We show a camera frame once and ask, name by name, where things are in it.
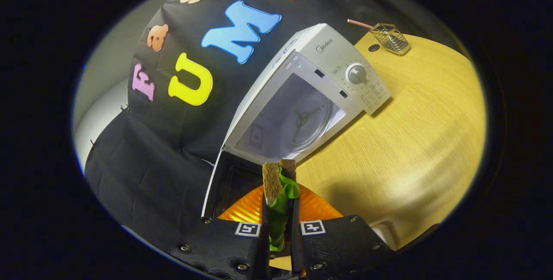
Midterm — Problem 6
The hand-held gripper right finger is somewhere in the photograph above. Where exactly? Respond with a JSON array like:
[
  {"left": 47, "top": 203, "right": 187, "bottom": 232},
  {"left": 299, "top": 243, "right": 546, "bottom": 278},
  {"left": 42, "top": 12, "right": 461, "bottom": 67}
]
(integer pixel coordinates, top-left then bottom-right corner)
[{"left": 289, "top": 184, "right": 394, "bottom": 280}]

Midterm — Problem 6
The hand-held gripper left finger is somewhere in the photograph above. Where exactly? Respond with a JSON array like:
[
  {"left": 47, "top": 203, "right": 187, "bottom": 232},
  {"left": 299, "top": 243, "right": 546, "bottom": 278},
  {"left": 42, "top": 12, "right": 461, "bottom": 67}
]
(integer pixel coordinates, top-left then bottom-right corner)
[{"left": 168, "top": 185, "right": 270, "bottom": 280}]

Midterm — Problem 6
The toy sandwich with green lettuce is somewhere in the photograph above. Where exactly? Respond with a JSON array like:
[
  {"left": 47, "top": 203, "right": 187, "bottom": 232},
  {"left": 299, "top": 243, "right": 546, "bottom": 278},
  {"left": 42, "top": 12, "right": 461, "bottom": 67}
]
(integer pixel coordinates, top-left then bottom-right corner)
[{"left": 262, "top": 159, "right": 301, "bottom": 252}]

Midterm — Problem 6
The white microwave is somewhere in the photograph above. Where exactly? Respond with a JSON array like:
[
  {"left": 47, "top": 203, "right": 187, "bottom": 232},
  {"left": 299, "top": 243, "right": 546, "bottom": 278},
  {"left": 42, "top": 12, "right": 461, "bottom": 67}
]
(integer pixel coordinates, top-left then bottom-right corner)
[{"left": 201, "top": 23, "right": 392, "bottom": 219}]

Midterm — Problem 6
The metal wire mesh holder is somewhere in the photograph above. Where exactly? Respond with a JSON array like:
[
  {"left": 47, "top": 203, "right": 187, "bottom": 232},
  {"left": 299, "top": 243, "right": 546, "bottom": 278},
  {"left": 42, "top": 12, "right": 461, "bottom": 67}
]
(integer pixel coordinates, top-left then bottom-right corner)
[{"left": 370, "top": 23, "right": 411, "bottom": 56}]

